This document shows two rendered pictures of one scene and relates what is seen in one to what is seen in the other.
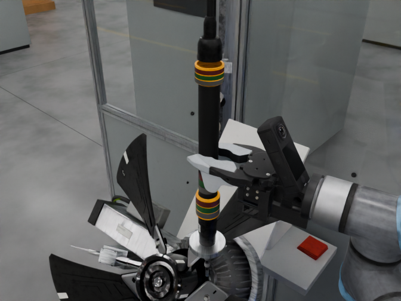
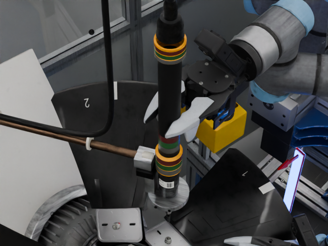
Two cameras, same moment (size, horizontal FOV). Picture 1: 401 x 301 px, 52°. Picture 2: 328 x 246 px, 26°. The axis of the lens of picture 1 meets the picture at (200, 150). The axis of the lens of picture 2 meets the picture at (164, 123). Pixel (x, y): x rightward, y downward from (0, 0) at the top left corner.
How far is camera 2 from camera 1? 89 cm
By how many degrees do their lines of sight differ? 58
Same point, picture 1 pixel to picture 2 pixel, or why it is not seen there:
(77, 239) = not seen: outside the picture
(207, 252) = (185, 194)
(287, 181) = (238, 66)
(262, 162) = (206, 74)
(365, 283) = (299, 75)
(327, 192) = (262, 45)
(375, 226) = (295, 36)
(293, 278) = not seen: hidden behind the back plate
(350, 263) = (277, 76)
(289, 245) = not seen: hidden behind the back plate
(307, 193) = (255, 59)
